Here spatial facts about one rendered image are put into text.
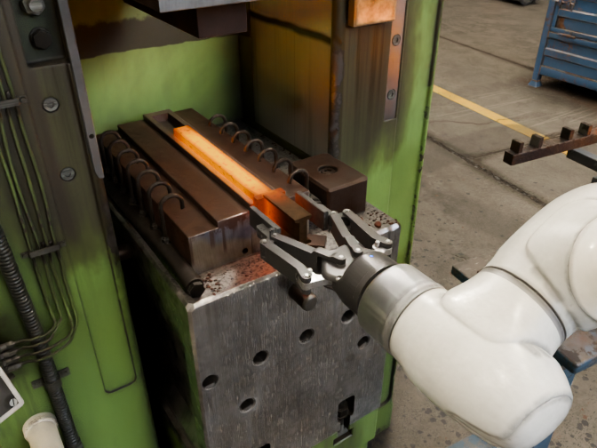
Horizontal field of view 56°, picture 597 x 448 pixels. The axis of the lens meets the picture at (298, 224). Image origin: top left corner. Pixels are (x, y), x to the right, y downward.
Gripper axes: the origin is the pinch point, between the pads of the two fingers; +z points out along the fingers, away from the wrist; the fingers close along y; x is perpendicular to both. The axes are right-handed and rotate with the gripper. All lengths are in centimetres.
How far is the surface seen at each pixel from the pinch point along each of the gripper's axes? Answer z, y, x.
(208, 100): 53, 14, -2
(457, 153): 141, 210, -100
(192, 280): 0.7, -14.3, -5.4
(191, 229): 6.8, -11.2, -1.8
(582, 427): -13, 96, -100
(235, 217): 5.1, -5.1, -1.1
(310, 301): -4.9, 0.9, -12.3
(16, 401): -10.1, -37.4, -3.0
